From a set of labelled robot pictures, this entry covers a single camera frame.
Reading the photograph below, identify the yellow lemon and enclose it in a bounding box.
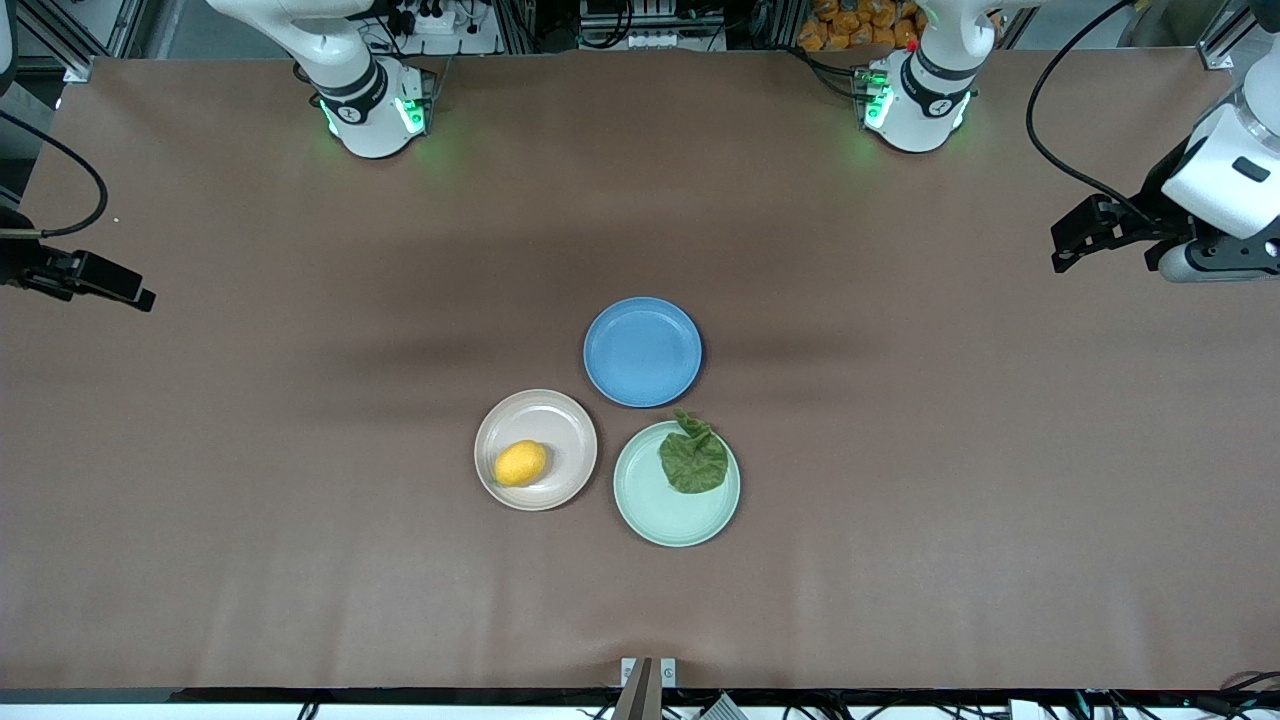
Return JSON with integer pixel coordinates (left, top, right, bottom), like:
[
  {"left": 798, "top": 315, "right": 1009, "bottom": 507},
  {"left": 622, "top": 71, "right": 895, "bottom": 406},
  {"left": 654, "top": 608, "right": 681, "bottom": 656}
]
[{"left": 493, "top": 440, "right": 549, "bottom": 488}]

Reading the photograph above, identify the green lettuce leaf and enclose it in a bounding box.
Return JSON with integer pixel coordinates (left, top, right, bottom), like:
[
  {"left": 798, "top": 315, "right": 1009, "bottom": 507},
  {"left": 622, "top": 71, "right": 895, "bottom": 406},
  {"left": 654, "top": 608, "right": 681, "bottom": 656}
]
[{"left": 658, "top": 408, "right": 730, "bottom": 495}]

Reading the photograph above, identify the brown table cover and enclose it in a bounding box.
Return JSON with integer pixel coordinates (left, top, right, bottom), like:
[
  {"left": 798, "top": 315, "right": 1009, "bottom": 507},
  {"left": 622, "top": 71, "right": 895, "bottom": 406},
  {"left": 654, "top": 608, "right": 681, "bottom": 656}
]
[{"left": 0, "top": 45, "right": 1280, "bottom": 691}]

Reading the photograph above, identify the bag of oranges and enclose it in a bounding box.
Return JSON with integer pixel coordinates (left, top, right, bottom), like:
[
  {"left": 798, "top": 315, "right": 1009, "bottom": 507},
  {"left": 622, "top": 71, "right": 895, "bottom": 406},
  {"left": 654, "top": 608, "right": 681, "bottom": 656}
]
[{"left": 797, "top": 0, "right": 926, "bottom": 53}]

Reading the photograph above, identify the white power strip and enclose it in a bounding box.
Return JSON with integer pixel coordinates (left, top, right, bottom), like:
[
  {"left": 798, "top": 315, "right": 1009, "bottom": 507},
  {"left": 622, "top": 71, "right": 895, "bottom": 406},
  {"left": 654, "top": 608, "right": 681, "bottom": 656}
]
[
  {"left": 385, "top": 0, "right": 501, "bottom": 56},
  {"left": 580, "top": 0, "right": 723, "bottom": 51}
]

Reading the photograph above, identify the beige plate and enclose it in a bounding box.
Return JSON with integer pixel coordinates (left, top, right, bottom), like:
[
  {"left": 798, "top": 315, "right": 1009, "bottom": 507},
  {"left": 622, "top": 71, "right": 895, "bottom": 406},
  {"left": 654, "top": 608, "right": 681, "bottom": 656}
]
[{"left": 474, "top": 389, "right": 599, "bottom": 512}]

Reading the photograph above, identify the blue plate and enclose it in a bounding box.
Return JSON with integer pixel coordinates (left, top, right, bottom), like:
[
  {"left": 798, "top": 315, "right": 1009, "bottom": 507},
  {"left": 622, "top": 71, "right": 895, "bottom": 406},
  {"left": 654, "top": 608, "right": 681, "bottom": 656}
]
[{"left": 583, "top": 297, "right": 703, "bottom": 409}]

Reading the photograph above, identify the light green plate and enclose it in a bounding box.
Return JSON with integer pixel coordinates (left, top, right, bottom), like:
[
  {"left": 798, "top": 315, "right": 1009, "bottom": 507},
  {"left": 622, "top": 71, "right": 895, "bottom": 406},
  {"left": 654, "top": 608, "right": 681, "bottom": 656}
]
[{"left": 613, "top": 420, "right": 742, "bottom": 548}]

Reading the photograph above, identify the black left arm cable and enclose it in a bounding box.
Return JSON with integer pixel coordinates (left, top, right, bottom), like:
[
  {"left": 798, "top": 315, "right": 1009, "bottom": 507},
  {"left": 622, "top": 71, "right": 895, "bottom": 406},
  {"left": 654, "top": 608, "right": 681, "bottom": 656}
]
[{"left": 1025, "top": 0, "right": 1163, "bottom": 227}]

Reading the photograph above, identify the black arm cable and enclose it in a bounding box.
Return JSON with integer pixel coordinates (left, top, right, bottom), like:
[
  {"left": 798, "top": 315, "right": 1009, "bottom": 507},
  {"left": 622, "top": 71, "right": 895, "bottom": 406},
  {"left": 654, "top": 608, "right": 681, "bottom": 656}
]
[
  {"left": 0, "top": 110, "right": 109, "bottom": 239},
  {"left": 1025, "top": 0, "right": 1163, "bottom": 227}
]

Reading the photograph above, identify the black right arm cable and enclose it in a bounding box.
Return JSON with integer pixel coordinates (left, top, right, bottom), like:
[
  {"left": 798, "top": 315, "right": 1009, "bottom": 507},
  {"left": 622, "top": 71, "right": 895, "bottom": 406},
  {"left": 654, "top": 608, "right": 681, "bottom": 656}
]
[{"left": 0, "top": 110, "right": 109, "bottom": 239}]

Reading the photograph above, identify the aluminium frame profile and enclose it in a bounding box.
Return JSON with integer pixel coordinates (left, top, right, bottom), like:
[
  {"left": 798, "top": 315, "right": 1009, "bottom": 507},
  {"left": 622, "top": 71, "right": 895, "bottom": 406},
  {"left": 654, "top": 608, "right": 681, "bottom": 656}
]
[
  {"left": 1195, "top": 0, "right": 1280, "bottom": 71},
  {"left": 15, "top": 0, "right": 136, "bottom": 83}
]

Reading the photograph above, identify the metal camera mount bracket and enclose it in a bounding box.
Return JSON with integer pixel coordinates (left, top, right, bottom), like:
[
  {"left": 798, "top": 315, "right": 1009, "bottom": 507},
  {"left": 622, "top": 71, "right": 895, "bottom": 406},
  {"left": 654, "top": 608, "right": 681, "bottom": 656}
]
[{"left": 612, "top": 657, "right": 677, "bottom": 720}]

